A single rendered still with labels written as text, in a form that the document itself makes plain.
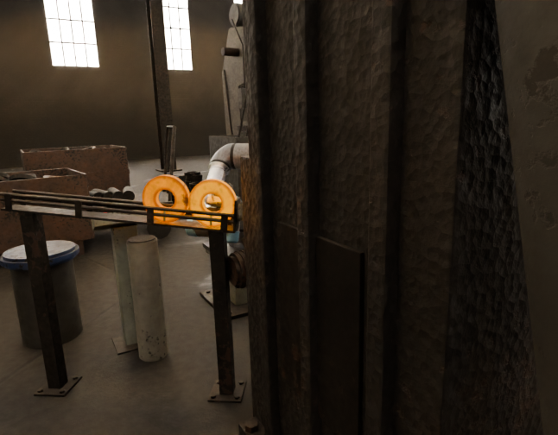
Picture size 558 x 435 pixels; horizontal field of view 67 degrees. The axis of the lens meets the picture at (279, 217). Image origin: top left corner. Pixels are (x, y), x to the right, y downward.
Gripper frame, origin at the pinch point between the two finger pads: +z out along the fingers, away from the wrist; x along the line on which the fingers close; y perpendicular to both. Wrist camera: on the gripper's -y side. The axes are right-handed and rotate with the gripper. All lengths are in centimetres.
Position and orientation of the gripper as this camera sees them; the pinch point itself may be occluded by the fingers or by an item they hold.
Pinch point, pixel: (212, 199)
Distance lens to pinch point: 142.3
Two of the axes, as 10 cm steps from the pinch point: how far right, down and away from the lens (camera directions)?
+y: 0.0, -10.0, 0.9
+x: 10.0, -0.1, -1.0
